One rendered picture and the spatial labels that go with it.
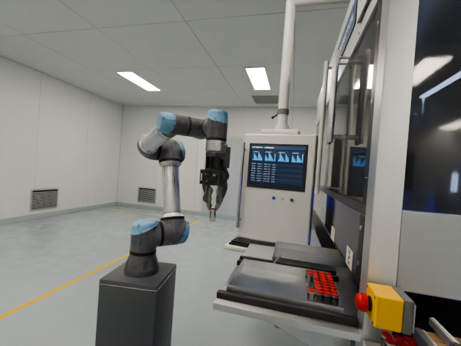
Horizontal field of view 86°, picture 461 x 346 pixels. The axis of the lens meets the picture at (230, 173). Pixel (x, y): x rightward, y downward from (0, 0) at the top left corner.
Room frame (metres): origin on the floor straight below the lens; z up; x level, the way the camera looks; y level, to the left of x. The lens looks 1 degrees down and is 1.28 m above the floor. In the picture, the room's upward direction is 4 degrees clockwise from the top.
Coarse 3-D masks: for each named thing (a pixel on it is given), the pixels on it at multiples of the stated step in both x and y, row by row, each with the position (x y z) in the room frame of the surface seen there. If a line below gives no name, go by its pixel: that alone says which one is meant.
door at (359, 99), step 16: (368, 32) 0.82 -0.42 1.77; (368, 48) 0.81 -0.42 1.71; (352, 64) 1.05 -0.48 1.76; (368, 64) 0.79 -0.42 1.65; (352, 80) 1.02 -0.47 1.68; (368, 80) 0.78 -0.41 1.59; (352, 96) 1.00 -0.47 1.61; (368, 96) 0.76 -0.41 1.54; (352, 112) 0.97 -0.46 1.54; (368, 112) 0.75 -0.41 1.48; (352, 128) 0.95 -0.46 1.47; (352, 144) 0.93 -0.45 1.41; (352, 160) 0.91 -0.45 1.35; (352, 176) 0.89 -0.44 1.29; (352, 192) 0.87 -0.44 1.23
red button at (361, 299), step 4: (360, 292) 0.57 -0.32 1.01; (356, 296) 0.57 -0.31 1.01; (360, 296) 0.56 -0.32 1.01; (364, 296) 0.56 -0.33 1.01; (356, 300) 0.57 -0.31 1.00; (360, 300) 0.55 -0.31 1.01; (364, 300) 0.55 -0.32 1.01; (356, 304) 0.56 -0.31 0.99; (360, 304) 0.55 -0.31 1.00; (364, 304) 0.55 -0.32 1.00; (368, 304) 0.55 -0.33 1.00; (360, 308) 0.55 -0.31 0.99; (364, 308) 0.55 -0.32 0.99
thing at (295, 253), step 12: (276, 252) 1.23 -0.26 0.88; (288, 252) 1.25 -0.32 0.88; (300, 252) 1.26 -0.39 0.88; (312, 252) 1.27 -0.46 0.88; (324, 252) 1.26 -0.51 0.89; (336, 252) 1.24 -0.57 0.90; (300, 264) 1.04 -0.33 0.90; (312, 264) 1.03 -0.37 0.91; (324, 264) 1.02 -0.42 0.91; (336, 264) 1.12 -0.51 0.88; (348, 276) 0.99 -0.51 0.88
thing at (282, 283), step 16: (240, 272) 0.95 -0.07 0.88; (256, 272) 0.97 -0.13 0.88; (272, 272) 0.98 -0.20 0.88; (288, 272) 0.97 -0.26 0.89; (304, 272) 0.95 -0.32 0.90; (240, 288) 0.76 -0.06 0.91; (256, 288) 0.83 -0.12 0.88; (272, 288) 0.84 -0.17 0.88; (288, 288) 0.85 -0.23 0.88; (304, 288) 0.86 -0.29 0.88; (304, 304) 0.71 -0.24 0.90; (320, 304) 0.70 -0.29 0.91
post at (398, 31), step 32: (384, 0) 0.65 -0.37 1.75; (416, 0) 0.60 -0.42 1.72; (384, 32) 0.63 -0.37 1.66; (384, 64) 0.61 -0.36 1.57; (384, 96) 0.61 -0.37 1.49; (384, 128) 0.61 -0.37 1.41; (384, 160) 0.61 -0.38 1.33; (384, 192) 0.61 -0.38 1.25; (384, 224) 0.61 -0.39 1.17; (384, 256) 0.60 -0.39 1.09
